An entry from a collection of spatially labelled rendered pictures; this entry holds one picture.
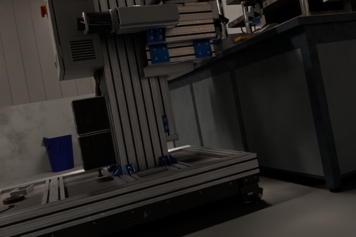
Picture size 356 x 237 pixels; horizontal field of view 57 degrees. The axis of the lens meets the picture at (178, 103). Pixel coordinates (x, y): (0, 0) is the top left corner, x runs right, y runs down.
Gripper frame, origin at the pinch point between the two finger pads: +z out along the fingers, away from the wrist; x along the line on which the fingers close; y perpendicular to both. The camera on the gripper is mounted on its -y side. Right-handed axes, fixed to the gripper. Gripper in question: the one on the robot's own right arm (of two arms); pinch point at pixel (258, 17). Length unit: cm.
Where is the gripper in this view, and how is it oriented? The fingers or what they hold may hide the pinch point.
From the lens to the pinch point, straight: 211.9
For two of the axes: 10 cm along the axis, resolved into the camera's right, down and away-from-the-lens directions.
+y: -9.1, 1.6, -3.8
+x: 3.7, -0.8, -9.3
